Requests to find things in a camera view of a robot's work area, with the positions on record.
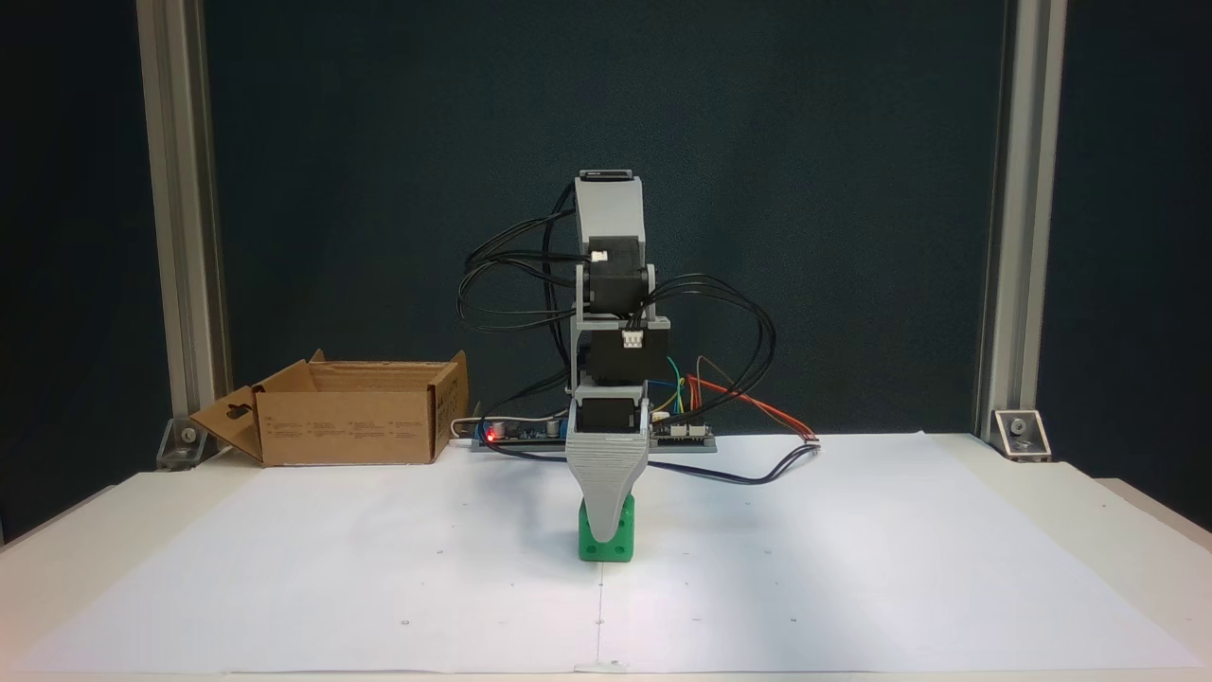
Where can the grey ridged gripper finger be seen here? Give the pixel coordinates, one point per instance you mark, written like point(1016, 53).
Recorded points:
point(609, 474)

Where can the grey base plate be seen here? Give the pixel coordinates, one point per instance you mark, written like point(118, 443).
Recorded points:
point(686, 445)

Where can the open cardboard box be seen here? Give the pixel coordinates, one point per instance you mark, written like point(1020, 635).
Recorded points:
point(350, 426)

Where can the circuit board with blue terminal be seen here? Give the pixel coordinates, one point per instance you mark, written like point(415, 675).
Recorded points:
point(525, 434)

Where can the large white paper sheet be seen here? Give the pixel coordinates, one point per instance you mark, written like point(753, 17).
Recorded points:
point(852, 568)

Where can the green dice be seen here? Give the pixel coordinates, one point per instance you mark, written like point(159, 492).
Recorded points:
point(594, 548)

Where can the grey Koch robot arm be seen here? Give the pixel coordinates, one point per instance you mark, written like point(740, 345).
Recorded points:
point(611, 204)

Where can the aluminium frame post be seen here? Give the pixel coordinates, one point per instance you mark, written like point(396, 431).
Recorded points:
point(180, 189)
point(1023, 189)

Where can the metal corner bracket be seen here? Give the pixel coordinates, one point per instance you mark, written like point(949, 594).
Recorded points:
point(1021, 436)
point(180, 445)

